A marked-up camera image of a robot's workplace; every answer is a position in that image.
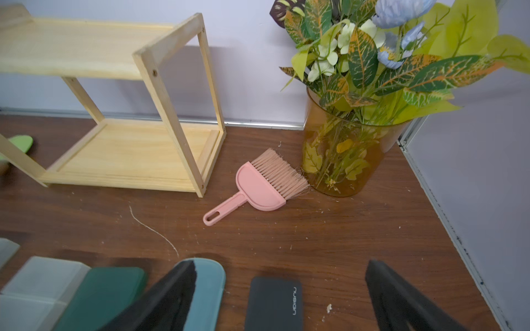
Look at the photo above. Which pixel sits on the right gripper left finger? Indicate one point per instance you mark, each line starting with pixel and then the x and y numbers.
pixel 165 306

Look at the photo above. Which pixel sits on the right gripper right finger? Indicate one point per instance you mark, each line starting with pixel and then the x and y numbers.
pixel 398 305

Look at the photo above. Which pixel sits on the light teal pencil case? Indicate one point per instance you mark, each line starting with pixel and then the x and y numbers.
pixel 207 298

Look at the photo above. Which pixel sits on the dark green pencil case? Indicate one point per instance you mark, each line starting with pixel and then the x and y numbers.
pixel 103 294

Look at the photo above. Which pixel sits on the dark grey pencil case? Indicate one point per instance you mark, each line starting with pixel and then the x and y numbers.
pixel 274 304

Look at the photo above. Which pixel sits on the clear pencil case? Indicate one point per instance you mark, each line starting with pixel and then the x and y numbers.
pixel 36 297
pixel 8 249

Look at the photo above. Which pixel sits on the wooden two-tier shelf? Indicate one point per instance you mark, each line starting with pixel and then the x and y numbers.
pixel 121 153

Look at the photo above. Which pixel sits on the pink hand brush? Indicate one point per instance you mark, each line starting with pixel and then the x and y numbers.
pixel 266 183

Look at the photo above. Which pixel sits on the artificial plant in glass vase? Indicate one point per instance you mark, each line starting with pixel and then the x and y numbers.
pixel 371 67

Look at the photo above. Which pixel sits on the green shovel wooden handle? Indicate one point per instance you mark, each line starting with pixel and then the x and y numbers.
pixel 23 143

